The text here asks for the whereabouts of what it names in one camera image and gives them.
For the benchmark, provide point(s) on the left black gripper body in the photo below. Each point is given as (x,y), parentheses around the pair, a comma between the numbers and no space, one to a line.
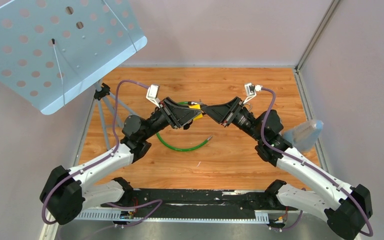
(162,119)

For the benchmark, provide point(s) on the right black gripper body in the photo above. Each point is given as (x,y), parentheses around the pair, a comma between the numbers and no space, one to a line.
(242,120)

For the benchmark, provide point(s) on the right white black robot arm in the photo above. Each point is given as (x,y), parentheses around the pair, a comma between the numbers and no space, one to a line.
(345,208)

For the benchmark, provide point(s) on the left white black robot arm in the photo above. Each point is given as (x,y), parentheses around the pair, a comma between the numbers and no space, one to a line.
(69,191)

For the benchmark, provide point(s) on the clear blue plastic bag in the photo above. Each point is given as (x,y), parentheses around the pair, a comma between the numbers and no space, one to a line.
(305,135)

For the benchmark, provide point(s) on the grey tripod stand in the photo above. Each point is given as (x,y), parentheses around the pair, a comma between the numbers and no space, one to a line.
(102,97)

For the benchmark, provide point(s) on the perforated light blue metal plate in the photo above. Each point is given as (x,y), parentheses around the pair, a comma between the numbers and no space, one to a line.
(51,51)

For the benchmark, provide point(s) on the green cable lock loop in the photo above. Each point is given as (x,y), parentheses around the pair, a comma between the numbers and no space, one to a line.
(178,147)

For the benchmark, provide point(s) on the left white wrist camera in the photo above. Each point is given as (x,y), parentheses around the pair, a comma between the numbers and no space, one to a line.
(152,94)

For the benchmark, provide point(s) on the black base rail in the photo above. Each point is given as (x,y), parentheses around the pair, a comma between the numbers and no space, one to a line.
(190,206)

